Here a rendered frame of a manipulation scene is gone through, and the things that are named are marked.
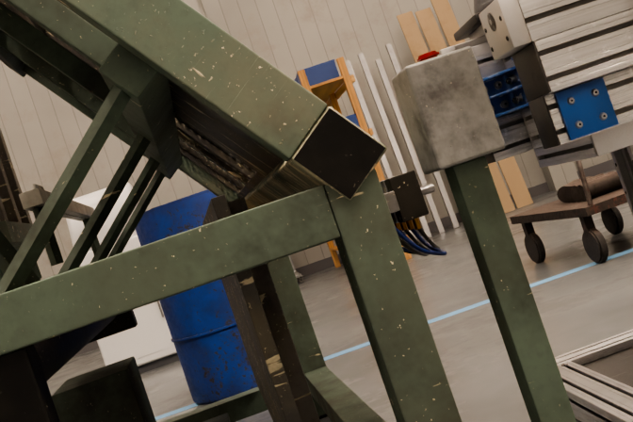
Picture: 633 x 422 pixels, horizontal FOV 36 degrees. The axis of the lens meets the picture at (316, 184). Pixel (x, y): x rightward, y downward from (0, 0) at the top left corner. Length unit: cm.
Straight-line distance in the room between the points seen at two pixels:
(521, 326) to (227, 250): 51
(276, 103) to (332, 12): 1021
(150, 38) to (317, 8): 1021
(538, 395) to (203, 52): 79
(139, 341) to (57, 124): 488
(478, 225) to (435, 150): 15
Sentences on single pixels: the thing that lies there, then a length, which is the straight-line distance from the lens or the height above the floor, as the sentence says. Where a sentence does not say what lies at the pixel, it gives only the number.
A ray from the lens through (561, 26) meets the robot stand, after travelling 172.
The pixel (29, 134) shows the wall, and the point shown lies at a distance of 1181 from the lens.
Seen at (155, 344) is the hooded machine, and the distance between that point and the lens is 735.
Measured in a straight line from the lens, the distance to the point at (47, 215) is 169.
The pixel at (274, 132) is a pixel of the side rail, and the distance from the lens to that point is 158.
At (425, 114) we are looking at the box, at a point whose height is 84.
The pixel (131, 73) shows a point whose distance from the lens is 165.
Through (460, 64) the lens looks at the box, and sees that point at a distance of 165.
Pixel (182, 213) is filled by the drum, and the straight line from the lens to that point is 481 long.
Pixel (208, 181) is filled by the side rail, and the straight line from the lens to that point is 370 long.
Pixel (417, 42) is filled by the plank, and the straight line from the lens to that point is 1143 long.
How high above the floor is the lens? 77
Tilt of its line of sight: 1 degrees up
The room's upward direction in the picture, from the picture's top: 19 degrees counter-clockwise
